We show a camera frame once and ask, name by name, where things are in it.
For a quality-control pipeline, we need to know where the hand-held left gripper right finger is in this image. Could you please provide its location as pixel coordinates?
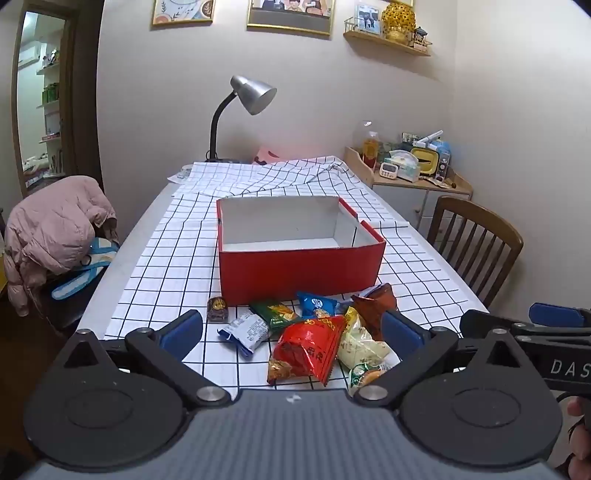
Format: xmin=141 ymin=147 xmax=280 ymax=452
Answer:
xmin=355 ymin=310 xmax=532 ymax=409

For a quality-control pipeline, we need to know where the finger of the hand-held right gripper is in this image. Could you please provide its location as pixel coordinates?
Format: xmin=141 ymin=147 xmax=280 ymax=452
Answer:
xmin=530 ymin=303 xmax=591 ymax=329
xmin=461 ymin=309 xmax=591 ymax=341

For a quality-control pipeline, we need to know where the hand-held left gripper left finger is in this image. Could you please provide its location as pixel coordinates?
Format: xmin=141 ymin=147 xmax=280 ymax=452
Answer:
xmin=55 ymin=310 xmax=230 ymax=409

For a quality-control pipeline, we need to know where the brown red foil packet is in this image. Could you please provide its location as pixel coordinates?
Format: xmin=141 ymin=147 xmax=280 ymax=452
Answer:
xmin=351 ymin=282 xmax=398 ymax=342

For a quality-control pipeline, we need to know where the small brown chocolate snack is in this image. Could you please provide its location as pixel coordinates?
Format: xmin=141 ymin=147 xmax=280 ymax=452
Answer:
xmin=206 ymin=296 xmax=230 ymax=322

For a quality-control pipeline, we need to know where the yellow white snack packet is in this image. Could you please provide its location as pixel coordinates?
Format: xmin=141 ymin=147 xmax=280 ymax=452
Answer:
xmin=337 ymin=307 xmax=402 ymax=370

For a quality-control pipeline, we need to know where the green orange pastry packet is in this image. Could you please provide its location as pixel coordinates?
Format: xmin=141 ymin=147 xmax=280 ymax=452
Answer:
xmin=348 ymin=361 xmax=400 ymax=398

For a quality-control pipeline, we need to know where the white blue snack packet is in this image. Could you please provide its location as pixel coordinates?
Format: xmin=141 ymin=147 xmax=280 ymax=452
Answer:
xmin=217 ymin=311 xmax=271 ymax=358

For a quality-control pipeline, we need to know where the blue cookie packet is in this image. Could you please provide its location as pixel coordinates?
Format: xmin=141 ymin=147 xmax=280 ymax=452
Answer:
xmin=296 ymin=292 xmax=340 ymax=320

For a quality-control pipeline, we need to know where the large red snack packet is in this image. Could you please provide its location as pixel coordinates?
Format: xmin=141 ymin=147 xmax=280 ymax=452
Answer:
xmin=267 ymin=315 xmax=348 ymax=387

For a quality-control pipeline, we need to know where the green snack packet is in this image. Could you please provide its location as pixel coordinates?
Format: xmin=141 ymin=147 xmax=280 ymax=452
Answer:
xmin=249 ymin=300 xmax=303 ymax=330

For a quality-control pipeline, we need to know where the red cardboard box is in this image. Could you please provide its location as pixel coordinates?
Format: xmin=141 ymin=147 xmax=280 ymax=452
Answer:
xmin=216 ymin=195 xmax=387 ymax=306

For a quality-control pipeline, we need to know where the person's right hand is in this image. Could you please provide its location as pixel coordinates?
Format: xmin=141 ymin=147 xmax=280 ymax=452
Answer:
xmin=567 ymin=398 xmax=591 ymax=462

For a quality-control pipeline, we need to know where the white checked tablecloth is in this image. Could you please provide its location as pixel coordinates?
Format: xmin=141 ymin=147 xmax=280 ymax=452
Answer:
xmin=104 ymin=157 xmax=490 ymax=393

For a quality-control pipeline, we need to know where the brown wooden chair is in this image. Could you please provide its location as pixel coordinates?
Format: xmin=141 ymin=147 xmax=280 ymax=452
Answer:
xmin=427 ymin=196 xmax=525 ymax=308

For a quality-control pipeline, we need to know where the blue white bag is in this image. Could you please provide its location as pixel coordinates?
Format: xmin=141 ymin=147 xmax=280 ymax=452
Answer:
xmin=51 ymin=237 xmax=121 ymax=301

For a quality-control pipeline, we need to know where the dark chair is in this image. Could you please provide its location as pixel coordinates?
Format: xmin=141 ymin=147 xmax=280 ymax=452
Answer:
xmin=30 ymin=268 xmax=100 ymax=335

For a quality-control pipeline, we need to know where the wooden side cabinet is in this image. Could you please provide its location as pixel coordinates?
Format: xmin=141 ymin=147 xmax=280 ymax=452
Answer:
xmin=344 ymin=147 xmax=474 ymax=232

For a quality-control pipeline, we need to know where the tissue pack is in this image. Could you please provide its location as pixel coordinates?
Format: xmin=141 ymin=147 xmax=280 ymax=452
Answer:
xmin=388 ymin=150 xmax=421 ymax=182

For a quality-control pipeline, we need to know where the yellow tissue box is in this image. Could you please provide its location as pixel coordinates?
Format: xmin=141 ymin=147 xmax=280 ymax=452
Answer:
xmin=411 ymin=147 xmax=439 ymax=176

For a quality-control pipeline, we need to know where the pink puffer jacket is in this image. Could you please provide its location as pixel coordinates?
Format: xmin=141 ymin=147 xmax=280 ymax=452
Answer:
xmin=4 ymin=176 xmax=116 ymax=317

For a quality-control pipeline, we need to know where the orange drink bottle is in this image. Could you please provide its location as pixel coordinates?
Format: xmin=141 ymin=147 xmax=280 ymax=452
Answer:
xmin=361 ymin=131 xmax=380 ymax=169

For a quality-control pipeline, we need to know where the silver desk lamp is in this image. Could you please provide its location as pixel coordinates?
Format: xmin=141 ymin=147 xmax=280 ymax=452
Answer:
xmin=205 ymin=75 xmax=278 ymax=163

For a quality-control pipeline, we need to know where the golden tree ornament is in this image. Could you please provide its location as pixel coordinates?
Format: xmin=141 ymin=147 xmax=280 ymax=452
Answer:
xmin=381 ymin=0 xmax=416 ymax=44

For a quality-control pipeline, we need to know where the framed food picture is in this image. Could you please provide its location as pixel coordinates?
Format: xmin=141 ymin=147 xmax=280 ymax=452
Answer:
xmin=151 ymin=0 xmax=215 ymax=28

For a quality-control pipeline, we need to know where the framed family picture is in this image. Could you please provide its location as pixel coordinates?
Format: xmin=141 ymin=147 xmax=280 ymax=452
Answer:
xmin=246 ymin=0 xmax=335 ymax=37

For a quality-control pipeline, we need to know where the wooden door frame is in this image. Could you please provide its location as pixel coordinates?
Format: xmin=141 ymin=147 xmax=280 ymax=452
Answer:
xmin=11 ymin=0 xmax=78 ymax=199

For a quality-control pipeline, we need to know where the wooden wall shelf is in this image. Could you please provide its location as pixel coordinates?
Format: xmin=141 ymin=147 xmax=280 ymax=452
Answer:
xmin=342 ymin=16 xmax=432 ymax=57

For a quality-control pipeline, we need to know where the small photo frame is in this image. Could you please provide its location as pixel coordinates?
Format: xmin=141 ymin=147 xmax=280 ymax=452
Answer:
xmin=355 ymin=4 xmax=382 ymax=35

